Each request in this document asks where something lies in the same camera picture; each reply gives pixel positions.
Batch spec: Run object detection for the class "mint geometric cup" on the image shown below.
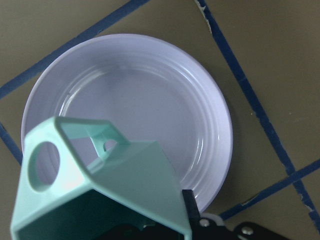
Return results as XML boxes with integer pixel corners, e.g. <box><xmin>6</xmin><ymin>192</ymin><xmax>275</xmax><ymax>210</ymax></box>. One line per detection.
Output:
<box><xmin>10</xmin><ymin>117</ymin><xmax>192</xmax><ymax>240</ymax></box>

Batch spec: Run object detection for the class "lavender plate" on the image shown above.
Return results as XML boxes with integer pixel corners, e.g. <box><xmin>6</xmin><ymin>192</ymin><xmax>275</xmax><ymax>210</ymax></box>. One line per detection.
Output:
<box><xmin>20</xmin><ymin>34</ymin><xmax>233</xmax><ymax>212</ymax></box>

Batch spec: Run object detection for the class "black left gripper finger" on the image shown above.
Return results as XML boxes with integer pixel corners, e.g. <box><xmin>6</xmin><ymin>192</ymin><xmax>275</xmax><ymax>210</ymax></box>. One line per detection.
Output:
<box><xmin>182</xmin><ymin>189</ymin><xmax>201</xmax><ymax>227</ymax></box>

